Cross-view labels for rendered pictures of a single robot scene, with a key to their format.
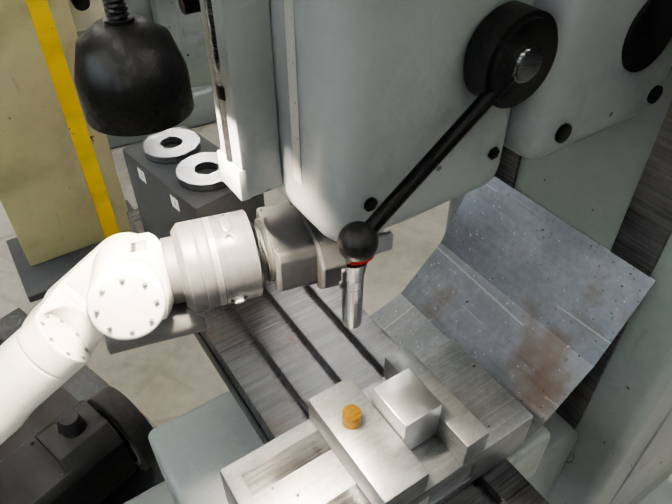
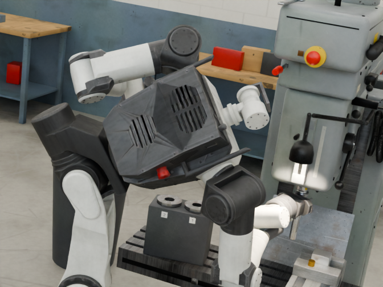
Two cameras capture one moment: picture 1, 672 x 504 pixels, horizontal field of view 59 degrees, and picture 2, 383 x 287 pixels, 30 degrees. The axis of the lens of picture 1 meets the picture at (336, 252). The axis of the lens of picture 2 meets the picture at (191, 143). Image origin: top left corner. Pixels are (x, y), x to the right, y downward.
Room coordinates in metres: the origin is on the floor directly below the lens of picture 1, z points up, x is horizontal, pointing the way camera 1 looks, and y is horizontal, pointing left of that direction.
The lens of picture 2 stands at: (-1.05, 1.67, 2.09)
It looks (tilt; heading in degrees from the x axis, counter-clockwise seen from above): 18 degrees down; 322
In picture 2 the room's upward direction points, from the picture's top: 8 degrees clockwise
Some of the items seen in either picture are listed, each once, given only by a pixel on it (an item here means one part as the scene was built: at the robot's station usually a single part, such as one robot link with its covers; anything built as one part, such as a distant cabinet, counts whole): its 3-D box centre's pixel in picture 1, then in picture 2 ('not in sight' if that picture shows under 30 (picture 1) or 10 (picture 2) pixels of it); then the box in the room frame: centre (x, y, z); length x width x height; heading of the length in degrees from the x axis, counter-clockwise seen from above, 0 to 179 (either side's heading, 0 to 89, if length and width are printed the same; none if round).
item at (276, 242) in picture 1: (270, 250); (287, 207); (0.45, 0.07, 1.24); 0.13 x 0.12 x 0.10; 20
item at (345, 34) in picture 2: not in sight; (333, 30); (0.49, -0.03, 1.81); 0.47 x 0.26 x 0.16; 124
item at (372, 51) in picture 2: not in sight; (379, 45); (0.38, -0.13, 1.79); 0.45 x 0.04 x 0.04; 124
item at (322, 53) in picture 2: not in sight; (315, 56); (0.35, 0.17, 1.76); 0.06 x 0.02 x 0.06; 34
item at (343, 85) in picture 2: not in sight; (327, 70); (0.50, -0.06, 1.68); 0.34 x 0.24 x 0.10; 124
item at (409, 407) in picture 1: (405, 411); (320, 261); (0.39, -0.08, 1.04); 0.06 x 0.05 x 0.06; 34
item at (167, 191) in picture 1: (197, 206); (179, 228); (0.79, 0.23, 1.04); 0.22 x 0.12 x 0.20; 43
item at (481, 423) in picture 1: (382, 448); (316, 278); (0.37, -0.05, 0.99); 0.35 x 0.15 x 0.11; 124
